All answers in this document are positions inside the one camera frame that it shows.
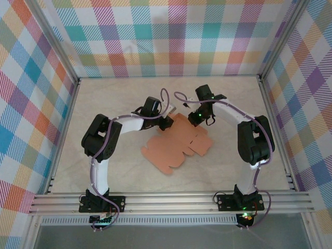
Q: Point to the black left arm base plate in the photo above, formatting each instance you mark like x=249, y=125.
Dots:
x=118, y=202

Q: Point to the orange paper box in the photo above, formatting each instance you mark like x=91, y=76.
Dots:
x=171, y=147

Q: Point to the aluminium side rail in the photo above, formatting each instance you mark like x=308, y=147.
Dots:
x=278, y=140
x=62, y=140

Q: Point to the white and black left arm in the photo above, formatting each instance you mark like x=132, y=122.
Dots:
x=99, y=176

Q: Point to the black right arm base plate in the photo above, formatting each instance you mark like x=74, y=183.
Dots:
x=225, y=202

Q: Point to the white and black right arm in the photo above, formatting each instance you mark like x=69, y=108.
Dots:
x=255, y=145

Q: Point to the aluminium front rail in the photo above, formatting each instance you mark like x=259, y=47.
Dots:
x=168, y=203

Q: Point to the aluminium frame post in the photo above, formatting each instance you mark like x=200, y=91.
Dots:
x=55, y=41
x=281, y=41

